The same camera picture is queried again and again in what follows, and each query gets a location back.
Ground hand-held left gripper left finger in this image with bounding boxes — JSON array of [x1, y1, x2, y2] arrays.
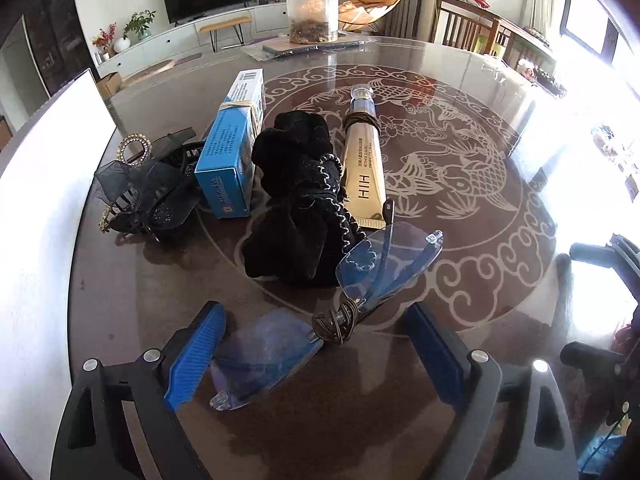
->
[[50, 301, 227, 480]]

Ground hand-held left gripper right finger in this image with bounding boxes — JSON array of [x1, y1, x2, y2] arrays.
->
[[404, 301, 581, 480]]

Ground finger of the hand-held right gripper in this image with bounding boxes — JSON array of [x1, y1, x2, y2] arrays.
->
[[560, 342, 637, 425], [570, 232, 640, 283]]

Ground rimless clear glasses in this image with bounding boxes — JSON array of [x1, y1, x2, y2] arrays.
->
[[209, 199, 445, 413]]

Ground long white cardboard box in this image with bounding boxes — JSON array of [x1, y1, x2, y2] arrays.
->
[[0, 67, 118, 480]]

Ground brown patterned glass desktop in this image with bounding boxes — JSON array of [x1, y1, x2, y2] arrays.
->
[[65, 35, 640, 480]]

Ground black velvet scrunchie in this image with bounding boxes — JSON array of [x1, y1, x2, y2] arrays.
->
[[252, 112, 333, 196], [242, 192, 351, 288]]

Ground black mesh bow hair claw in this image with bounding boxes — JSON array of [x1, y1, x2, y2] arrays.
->
[[95, 127, 206, 243]]

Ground gold cream tube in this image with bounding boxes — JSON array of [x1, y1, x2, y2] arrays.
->
[[341, 86, 388, 231]]

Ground blue carton box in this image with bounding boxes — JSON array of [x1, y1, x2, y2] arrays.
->
[[194, 67, 266, 219]]

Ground wooden slatted chair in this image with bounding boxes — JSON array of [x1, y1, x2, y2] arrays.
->
[[430, 0, 501, 53], [492, 17, 556, 71]]

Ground brown cardboard box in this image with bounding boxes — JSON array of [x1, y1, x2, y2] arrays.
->
[[97, 72, 123, 100]]

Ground beige pet bed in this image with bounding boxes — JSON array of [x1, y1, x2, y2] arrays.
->
[[122, 60, 176, 88]]

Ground white television cabinet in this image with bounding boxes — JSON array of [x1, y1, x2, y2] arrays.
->
[[95, 0, 291, 81]]

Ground plastic wrapped flat package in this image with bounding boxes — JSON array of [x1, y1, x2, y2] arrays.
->
[[242, 35, 368, 61]]

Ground red flowers in vase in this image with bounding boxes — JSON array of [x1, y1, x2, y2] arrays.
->
[[91, 22, 118, 61]]

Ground wooden bench with metal legs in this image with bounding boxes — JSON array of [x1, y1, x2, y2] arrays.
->
[[195, 15, 252, 53]]

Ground green potted plant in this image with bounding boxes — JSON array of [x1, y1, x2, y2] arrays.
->
[[122, 10, 157, 43]]

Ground dark glass display cabinet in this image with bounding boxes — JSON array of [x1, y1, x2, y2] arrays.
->
[[25, 0, 86, 96]]

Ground clear jar with black lid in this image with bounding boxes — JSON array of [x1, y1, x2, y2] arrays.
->
[[285, 0, 340, 45]]

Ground brown elastic hair tie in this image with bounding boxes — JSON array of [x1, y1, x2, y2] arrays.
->
[[344, 112, 382, 129], [311, 299, 362, 346]]

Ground black spiral hair tie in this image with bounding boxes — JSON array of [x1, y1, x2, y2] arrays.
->
[[315, 155, 368, 253]]

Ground gold rhinestone ring hair clip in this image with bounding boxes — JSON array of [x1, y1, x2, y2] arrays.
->
[[101, 133, 152, 233]]

